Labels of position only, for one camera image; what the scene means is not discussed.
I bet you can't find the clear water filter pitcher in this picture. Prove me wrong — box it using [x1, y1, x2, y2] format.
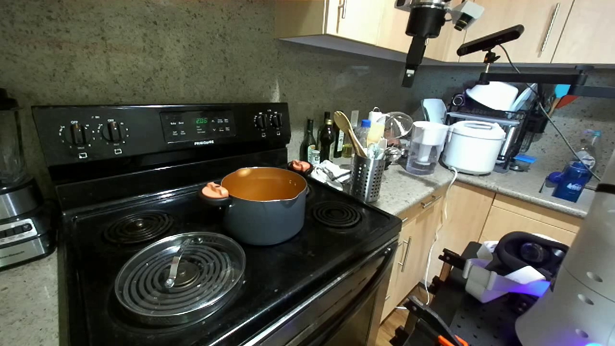
[404, 120, 450, 177]

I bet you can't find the white crumpled cloth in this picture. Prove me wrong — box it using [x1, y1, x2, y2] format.
[312, 158, 356, 193]

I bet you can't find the black dish rack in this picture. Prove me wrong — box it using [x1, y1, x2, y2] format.
[444, 64, 588, 173]

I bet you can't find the white jug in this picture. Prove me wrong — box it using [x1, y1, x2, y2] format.
[419, 97, 450, 125]

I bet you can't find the white bowl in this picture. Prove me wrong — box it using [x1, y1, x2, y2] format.
[465, 79, 523, 114]

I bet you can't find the small coil burner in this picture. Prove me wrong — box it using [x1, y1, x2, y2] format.
[102, 210, 177, 247]
[310, 198, 364, 231]

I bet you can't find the bottle with blue cap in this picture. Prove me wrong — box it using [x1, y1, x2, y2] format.
[356, 116, 373, 152]

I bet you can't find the white plate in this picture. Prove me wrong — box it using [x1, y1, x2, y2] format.
[511, 83, 540, 114]

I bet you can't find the black electric stove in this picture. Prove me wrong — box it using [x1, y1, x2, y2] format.
[29, 100, 404, 346]

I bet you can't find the blue container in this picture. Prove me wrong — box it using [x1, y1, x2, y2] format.
[544, 160, 594, 204]

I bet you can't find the large coil burner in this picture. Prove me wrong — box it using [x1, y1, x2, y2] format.
[114, 233, 246, 323]

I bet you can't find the clear plastic bottle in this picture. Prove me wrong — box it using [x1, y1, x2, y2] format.
[575, 127, 606, 172]

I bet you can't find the wooden spatula with tined tip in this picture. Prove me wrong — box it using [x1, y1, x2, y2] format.
[333, 110, 371, 162]

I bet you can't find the grey pot copper interior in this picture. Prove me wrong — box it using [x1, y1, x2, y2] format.
[198, 160, 315, 248]

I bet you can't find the clear glass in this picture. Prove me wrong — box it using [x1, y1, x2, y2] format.
[383, 110, 415, 148]

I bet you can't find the black stereo camera bar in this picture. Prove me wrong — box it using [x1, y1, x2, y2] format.
[456, 24, 527, 58]

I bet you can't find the dark glass bottle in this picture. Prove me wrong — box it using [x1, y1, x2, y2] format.
[300, 118, 317, 162]
[319, 112, 337, 162]
[333, 110, 348, 160]

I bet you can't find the white rice cooker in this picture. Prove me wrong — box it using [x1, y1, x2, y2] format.
[440, 120, 508, 177]

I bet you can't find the wooden wall cabinet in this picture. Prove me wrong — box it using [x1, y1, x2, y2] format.
[275, 0, 615, 68]

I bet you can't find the silver black blender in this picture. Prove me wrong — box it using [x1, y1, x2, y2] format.
[0, 87, 56, 272]

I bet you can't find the black camera stand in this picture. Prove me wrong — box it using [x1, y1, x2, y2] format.
[481, 49, 504, 85]

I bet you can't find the glass lid with metal handle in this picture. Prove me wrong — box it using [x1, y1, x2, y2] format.
[112, 229, 248, 329]

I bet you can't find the white power cord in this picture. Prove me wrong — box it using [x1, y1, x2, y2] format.
[423, 168, 460, 291]

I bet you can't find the perforated metal utensil holder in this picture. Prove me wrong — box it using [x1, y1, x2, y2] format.
[350, 148, 388, 206]

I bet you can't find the black camera cable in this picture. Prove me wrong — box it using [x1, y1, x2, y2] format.
[498, 45, 608, 189]

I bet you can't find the blue sponge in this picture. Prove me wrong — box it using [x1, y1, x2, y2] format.
[511, 152, 538, 173]

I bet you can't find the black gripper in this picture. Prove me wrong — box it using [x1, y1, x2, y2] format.
[402, 4, 448, 89]

